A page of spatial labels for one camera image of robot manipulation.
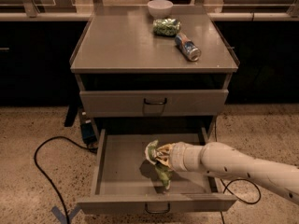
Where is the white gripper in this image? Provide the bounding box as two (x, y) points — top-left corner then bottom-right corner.
(157, 142), (205, 173)

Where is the green jalapeno chip bag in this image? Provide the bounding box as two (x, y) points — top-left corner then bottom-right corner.
(145, 140), (173, 190)

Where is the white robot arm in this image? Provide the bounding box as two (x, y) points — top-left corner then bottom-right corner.
(153, 142), (299, 204)

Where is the open grey middle drawer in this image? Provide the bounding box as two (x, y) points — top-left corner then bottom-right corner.
(78, 130), (236, 215)

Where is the closed grey top drawer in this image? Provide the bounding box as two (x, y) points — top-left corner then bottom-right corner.
(80, 90), (228, 118)

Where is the grey drawer cabinet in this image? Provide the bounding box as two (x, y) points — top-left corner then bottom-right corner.
(71, 6), (238, 132)

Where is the small green snack bag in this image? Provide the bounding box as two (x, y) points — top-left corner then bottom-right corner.
(153, 18), (181, 36)

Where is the blue power adapter box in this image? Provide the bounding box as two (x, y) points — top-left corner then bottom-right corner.
(80, 120), (97, 145)

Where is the blue soda can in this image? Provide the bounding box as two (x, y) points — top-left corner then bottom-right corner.
(175, 33), (201, 62)

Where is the blue tape cross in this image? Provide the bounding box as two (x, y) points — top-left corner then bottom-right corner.
(51, 205), (80, 224)

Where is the white bowl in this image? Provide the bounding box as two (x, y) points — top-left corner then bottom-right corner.
(147, 0), (173, 19)

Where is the black floor cable left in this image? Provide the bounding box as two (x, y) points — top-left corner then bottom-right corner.
(33, 135), (99, 224)

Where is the white counter rail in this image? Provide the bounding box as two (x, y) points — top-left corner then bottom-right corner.
(0, 13), (299, 21)

